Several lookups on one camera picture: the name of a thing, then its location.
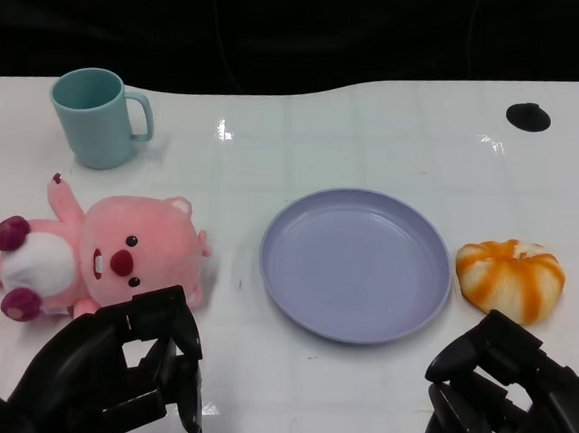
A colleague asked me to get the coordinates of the orange striped white bun toy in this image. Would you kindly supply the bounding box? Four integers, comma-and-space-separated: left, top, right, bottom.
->
450, 234, 569, 328

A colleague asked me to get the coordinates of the black round table grommet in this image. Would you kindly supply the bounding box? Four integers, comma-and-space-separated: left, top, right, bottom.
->
504, 100, 553, 133

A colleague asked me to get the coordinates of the pink plush beaver doll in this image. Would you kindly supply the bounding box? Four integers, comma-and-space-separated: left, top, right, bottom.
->
0, 167, 219, 337

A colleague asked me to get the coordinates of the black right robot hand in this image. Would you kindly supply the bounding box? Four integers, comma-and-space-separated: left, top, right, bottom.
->
420, 304, 579, 433

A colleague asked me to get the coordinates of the lavender plastic plate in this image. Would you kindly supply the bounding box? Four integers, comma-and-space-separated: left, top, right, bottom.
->
252, 180, 460, 352

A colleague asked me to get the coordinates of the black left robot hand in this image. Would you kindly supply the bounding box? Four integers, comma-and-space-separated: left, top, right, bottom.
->
0, 271, 215, 433

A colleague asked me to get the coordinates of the teal plastic mug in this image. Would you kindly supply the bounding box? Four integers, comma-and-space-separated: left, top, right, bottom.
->
44, 63, 159, 174

